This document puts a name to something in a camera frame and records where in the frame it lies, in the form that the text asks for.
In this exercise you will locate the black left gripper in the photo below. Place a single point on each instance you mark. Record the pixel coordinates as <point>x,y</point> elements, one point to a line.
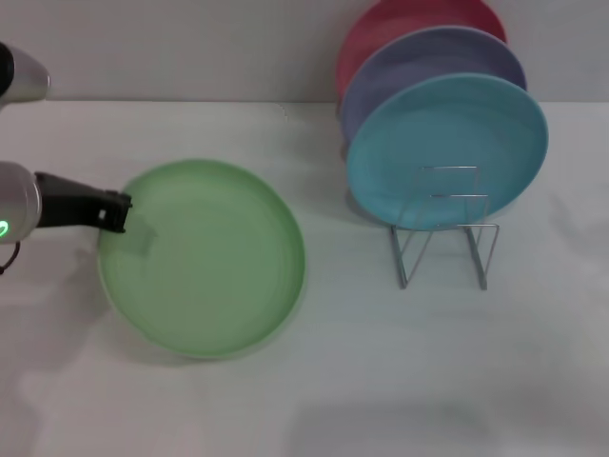
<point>66,204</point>

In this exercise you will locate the green plate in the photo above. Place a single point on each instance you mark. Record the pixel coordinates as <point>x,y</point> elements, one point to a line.
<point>204,266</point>

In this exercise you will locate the red plate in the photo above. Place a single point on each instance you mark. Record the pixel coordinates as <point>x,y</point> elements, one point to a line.
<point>380,33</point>

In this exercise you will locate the purple plate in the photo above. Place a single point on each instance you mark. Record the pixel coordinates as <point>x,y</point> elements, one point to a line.
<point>418,62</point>

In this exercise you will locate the teal plate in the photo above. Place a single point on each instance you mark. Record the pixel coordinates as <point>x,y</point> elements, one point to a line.
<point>447,143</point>

